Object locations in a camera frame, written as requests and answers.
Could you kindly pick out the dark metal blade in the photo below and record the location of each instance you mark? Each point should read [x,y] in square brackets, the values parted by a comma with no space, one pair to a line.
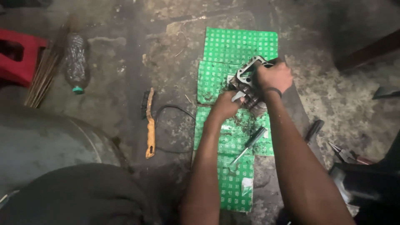
[386,92]

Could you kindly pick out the green patterned flattened carton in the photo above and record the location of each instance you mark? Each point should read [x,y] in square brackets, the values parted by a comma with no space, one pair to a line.
[236,115]

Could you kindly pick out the person's right fingers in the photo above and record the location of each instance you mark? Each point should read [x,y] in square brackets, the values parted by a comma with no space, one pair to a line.
[265,66]

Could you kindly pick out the black wrist band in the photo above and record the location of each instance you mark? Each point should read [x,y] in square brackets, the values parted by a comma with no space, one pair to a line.
[274,91]

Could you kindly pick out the person's left fingers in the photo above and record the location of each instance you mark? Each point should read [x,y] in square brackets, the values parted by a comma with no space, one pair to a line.
[239,97]

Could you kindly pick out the person's right hand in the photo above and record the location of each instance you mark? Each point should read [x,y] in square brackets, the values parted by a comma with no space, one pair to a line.
[275,77]

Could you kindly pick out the large grey metal drum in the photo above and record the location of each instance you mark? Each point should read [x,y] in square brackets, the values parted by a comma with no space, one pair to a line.
[47,143]

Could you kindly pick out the bundle of broom sticks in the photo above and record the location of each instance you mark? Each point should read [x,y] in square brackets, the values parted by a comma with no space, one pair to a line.
[47,72]

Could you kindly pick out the red plastic stool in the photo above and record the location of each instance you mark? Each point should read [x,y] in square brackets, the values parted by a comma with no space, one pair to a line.
[18,56]

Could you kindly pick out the black machine part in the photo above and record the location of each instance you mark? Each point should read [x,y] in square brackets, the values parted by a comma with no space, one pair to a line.
[365,184]

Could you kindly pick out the dark wooden plank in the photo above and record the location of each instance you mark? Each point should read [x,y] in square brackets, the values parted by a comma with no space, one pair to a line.
[368,51]

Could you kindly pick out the grey metal engine cylinder block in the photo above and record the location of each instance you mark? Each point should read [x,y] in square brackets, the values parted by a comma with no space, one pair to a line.
[247,86]

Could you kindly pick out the clear plastic bottle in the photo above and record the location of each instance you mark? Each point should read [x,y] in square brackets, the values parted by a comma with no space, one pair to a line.
[76,62]

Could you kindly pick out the metal scraper blade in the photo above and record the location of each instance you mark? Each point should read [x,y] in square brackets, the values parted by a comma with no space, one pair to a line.
[237,96]

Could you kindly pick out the person's dark trousered knee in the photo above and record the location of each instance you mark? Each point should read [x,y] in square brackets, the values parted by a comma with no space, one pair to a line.
[81,195]

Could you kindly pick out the person's left hand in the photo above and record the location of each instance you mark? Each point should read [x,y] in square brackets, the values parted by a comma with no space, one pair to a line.
[225,105]

